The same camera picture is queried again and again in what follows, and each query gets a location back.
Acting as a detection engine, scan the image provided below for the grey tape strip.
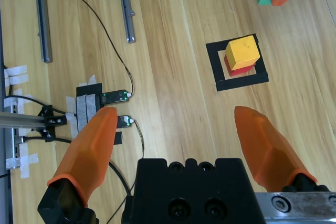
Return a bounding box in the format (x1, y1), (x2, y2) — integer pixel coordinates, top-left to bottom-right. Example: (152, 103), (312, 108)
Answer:
(86, 94), (97, 122)
(76, 94), (88, 132)

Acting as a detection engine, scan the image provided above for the black hub cable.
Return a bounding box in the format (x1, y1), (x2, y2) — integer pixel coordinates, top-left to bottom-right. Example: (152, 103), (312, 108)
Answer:
(15, 135), (73, 145)
(7, 84), (78, 117)

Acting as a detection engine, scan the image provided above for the black corner bracket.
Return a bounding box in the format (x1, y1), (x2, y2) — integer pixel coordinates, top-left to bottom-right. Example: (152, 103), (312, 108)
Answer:
(31, 105), (68, 141)

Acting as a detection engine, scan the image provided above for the silver USB hub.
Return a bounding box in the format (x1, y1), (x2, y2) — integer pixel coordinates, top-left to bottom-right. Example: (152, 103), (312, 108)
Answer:
(4, 103), (22, 168)

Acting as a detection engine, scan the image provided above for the grey aluminium rail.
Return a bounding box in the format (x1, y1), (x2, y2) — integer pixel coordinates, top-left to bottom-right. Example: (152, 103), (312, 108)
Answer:
(117, 0), (137, 43)
(33, 0), (53, 63)

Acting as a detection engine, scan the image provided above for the aluminium profile bar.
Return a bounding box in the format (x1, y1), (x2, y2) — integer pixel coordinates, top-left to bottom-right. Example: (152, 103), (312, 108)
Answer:
(0, 111), (67, 130)

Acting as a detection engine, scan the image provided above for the black tape square outline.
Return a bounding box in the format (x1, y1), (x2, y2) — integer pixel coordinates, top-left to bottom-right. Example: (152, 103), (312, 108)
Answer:
(205, 34), (269, 92)

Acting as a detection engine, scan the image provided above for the black USB adapter green light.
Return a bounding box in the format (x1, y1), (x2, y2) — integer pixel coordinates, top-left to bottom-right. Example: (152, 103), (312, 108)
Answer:
(100, 90), (132, 104)
(117, 115), (136, 128)

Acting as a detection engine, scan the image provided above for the yellow wooden cube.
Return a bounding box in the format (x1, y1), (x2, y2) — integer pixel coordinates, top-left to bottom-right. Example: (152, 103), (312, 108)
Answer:
(225, 34), (260, 71)

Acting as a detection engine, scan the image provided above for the white masking tape strip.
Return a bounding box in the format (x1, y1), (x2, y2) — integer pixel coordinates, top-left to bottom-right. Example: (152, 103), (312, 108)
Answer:
(4, 94), (35, 114)
(6, 74), (29, 86)
(65, 95), (77, 114)
(4, 65), (28, 77)

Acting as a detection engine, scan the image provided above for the large black tape patch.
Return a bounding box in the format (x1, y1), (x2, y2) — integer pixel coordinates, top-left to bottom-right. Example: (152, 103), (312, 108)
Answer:
(76, 83), (103, 96)

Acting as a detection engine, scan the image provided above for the white masking tape cross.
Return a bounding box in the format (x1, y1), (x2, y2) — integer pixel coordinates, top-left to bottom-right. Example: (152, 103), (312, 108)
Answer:
(5, 142), (39, 179)

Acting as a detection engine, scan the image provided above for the thick black cable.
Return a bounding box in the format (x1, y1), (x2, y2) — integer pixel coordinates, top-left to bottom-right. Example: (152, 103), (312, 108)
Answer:
(108, 161), (132, 197)

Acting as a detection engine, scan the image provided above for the red wooden cube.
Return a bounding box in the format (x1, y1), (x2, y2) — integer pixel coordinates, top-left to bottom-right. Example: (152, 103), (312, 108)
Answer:
(223, 55), (257, 77)

